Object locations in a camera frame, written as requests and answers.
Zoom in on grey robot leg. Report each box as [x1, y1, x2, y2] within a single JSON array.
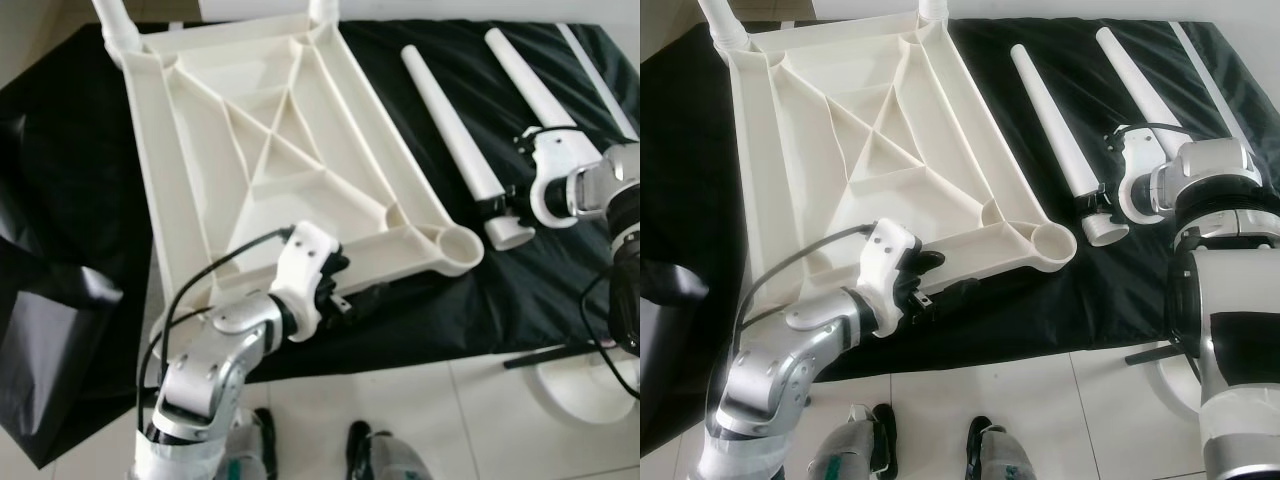
[[345, 420, 433, 480], [965, 415, 1036, 480], [222, 405, 279, 480], [808, 400, 901, 480]]

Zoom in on grey robot left leg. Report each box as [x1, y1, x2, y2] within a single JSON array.
[[222, 405, 279, 480], [808, 400, 901, 480]]

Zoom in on black stand bar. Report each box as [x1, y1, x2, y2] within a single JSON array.
[[503, 345, 601, 371], [1125, 342, 1193, 366]]

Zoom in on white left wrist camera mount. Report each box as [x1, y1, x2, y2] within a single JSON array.
[[268, 222, 341, 336], [860, 218, 926, 331]]

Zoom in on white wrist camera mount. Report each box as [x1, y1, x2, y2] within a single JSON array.
[[1115, 125, 1181, 223], [860, 218, 926, 331], [268, 222, 341, 336], [522, 128, 601, 229]]

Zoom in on white plastic children table top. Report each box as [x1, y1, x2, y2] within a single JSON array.
[[118, 18, 486, 321], [722, 12, 1079, 301]]

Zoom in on white round stand base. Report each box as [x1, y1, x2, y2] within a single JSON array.
[[1155, 355, 1216, 421], [530, 355, 641, 431]]

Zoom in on long white strip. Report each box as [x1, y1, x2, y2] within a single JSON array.
[[555, 23, 641, 143], [1168, 20, 1253, 143]]

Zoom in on grey robot right leg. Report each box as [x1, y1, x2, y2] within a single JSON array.
[[965, 415, 1036, 480], [345, 420, 433, 480]]

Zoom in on black table cloth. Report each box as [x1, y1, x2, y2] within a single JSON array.
[[640, 15, 1280, 456], [0, 18, 641, 471]]

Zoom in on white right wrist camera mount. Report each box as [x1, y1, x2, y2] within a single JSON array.
[[522, 128, 601, 229], [1115, 125, 1181, 223]]

